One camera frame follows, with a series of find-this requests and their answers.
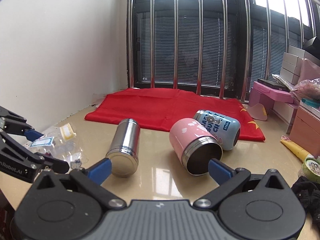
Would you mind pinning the pink steel cup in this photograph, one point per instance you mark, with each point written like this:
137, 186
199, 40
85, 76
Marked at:
194, 146

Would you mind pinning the steel window railing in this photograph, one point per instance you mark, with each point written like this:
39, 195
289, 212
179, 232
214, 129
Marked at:
214, 47

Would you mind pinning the pink small stool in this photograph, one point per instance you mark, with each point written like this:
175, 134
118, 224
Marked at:
276, 102

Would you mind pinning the white stacked boxes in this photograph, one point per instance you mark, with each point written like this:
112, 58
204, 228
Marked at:
292, 64

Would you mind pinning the stainless steel cup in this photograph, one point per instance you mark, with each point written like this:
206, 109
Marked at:
123, 151

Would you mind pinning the pink paper bag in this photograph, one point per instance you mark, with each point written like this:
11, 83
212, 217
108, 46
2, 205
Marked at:
309, 70

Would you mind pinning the pink plastic bag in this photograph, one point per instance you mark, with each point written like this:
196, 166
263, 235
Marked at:
309, 89

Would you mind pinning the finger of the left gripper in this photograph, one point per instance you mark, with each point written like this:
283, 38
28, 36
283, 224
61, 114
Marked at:
57, 165
13, 123

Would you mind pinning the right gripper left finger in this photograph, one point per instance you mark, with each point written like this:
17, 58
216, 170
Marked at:
89, 180

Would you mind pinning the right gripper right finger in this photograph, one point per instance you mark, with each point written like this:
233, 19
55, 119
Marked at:
230, 182

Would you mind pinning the red flag cloth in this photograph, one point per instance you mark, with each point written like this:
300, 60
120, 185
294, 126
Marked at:
160, 108

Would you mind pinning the black cloth bundle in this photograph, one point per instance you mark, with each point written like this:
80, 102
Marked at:
308, 194

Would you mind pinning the pink storage box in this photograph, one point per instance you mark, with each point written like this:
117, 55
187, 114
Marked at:
305, 131

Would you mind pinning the blue printed cup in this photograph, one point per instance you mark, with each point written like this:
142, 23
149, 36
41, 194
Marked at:
224, 129

